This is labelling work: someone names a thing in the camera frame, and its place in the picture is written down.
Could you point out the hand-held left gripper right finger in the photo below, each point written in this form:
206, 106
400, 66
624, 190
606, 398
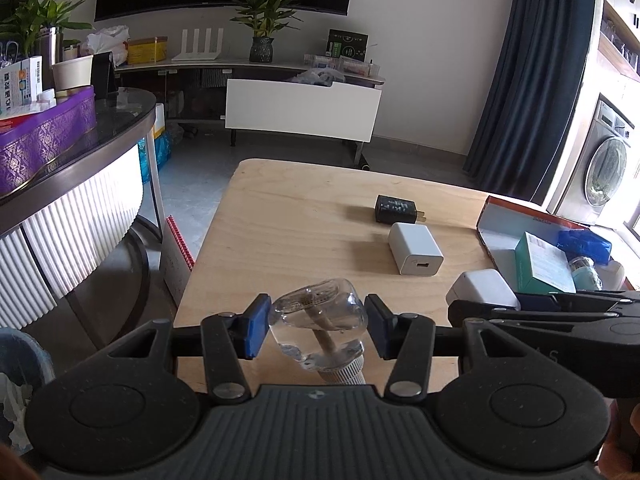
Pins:
379, 327

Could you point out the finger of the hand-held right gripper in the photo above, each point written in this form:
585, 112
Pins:
575, 299
550, 312

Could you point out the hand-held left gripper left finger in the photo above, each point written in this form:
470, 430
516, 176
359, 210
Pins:
257, 327

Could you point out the small bottle with blue cap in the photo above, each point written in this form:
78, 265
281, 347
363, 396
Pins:
586, 275

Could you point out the blue floss pick box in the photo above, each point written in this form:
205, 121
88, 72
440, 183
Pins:
585, 245

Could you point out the clear spray bottle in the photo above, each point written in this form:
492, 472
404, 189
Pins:
320, 320

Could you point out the small white charger with prongs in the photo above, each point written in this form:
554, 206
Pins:
482, 287

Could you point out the orange-edged cardboard box tray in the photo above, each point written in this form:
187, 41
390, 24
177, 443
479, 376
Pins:
500, 230

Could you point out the person's right hand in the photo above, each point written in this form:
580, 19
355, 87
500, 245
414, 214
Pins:
625, 460

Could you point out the teal and white bandage box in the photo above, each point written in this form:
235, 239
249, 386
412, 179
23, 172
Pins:
542, 262

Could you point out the white cube charger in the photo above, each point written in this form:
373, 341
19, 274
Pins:
415, 247

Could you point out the board with red edge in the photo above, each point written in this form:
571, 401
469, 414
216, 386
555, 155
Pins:
177, 265

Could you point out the black charger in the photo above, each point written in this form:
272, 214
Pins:
395, 209

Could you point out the washing machine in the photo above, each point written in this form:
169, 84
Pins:
605, 165

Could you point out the blue plastic bags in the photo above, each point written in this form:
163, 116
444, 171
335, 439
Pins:
155, 157

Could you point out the round ribbed counter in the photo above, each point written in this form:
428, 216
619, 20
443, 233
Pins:
75, 225

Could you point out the dark blue curtain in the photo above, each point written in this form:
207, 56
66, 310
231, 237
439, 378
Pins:
530, 85

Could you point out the trash bin with blue bag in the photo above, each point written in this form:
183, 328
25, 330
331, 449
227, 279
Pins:
25, 375

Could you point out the long television console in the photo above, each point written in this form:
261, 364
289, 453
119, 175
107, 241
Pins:
200, 90

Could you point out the grey cloth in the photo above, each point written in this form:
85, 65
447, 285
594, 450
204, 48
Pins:
317, 77

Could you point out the clear plastic containers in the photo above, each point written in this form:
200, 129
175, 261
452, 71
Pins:
345, 65

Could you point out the purple patterned box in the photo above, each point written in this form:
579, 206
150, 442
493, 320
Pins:
40, 145

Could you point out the white router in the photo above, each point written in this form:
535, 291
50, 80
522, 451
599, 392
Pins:
195, 50

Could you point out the green and black box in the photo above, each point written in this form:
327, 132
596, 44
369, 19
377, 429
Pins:
347, 44

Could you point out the black stand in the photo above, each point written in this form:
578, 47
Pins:
104, 75

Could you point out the yellow box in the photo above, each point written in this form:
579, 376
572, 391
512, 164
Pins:
147, 51

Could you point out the potted plant in dark vase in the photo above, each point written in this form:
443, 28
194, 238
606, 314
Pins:
262, 20

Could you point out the white paper cup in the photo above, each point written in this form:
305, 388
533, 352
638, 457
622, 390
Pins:
72, 74

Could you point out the white plastic bag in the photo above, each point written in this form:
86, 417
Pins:
105, 42

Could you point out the white medicine box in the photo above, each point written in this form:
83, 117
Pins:
22, 85

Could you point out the steel cup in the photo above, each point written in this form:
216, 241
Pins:
49, 55

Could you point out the leafy green plant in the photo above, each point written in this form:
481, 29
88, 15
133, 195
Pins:
35, 15

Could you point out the wooden wall shelf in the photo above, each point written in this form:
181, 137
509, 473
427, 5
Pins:
620, 35

